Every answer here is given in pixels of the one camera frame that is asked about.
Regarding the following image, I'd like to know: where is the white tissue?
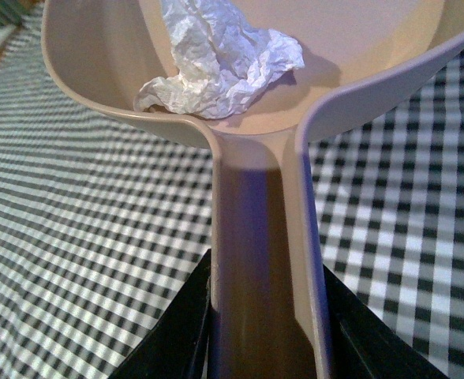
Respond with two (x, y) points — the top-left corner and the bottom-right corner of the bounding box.
(133, 1), (305, 119)

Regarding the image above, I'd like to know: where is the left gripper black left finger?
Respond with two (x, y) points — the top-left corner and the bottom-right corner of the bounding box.
(110, 251), (211, 378)

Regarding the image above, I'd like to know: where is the beige plastic dustpan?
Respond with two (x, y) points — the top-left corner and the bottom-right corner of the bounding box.
(42, 1), (464, 378)

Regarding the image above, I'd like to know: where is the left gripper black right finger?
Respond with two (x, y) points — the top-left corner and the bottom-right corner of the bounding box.
(324, 268), (446, 379)

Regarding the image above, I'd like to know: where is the black white checkered bedsheet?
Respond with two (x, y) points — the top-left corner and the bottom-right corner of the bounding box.
(0, 6), (464, 378)

